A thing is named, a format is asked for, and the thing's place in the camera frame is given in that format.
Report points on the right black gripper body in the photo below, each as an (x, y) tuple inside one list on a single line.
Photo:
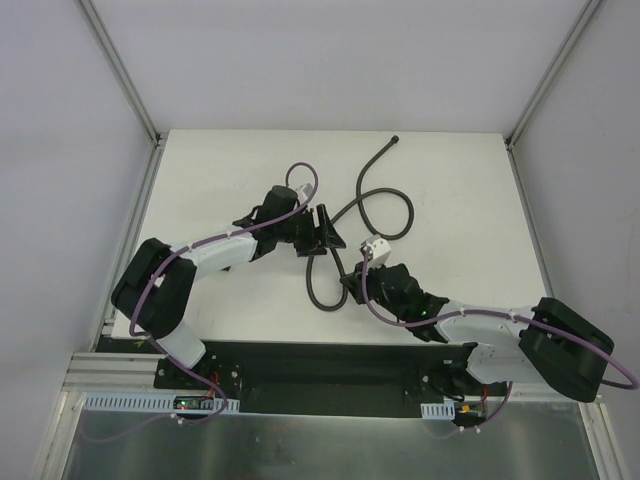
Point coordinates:
[(368, 286)]

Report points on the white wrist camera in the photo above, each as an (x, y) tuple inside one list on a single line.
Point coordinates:
[(376, 250), (305, 192)]

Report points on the left aluminium frame post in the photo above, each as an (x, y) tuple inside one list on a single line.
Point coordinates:
[(116, 65)]

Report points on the right white slotted cable duct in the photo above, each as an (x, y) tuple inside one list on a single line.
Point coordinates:
[(444, 411)]

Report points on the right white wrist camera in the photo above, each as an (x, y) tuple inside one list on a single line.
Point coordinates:
[(376, 250)]

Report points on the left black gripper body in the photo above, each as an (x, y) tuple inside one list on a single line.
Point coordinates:
[(310, 231)]

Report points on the right aluminium frame post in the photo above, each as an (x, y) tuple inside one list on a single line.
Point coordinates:
[(551, 74)]

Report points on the aluminium front rail profile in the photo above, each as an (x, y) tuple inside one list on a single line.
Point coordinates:
[(115, 372)]

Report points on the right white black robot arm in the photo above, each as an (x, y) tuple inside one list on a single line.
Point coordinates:
[(547, 343)]

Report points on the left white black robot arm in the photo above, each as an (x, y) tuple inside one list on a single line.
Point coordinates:
[(154, 291)]

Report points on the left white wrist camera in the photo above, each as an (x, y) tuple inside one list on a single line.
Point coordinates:
[(305, 192)]

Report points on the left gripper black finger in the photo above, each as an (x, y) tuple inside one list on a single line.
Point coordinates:
[(319, 247), (325, 229)]

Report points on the aluminium frame post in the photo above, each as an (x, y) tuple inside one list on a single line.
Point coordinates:
[(116, 65), (551, 74)]

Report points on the left white slotted cable duct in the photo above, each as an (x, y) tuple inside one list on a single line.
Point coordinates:
[(159, 403)]

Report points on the white slotted cable duct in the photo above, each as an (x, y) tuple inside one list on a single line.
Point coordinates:
[(444, 411), (159, 403)]

